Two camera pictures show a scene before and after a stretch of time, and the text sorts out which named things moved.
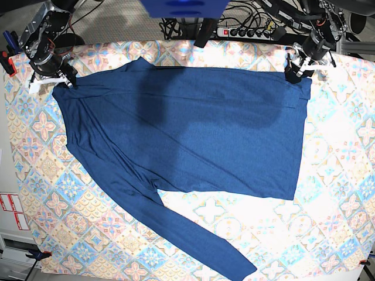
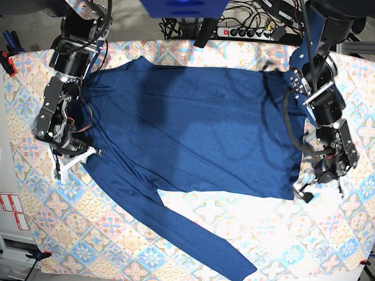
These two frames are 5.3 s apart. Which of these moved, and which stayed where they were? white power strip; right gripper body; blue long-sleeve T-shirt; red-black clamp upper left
Moved: right gripper body
Stayed: blue long-sleeve T-shirt; white power strip; red-black clamp upper left
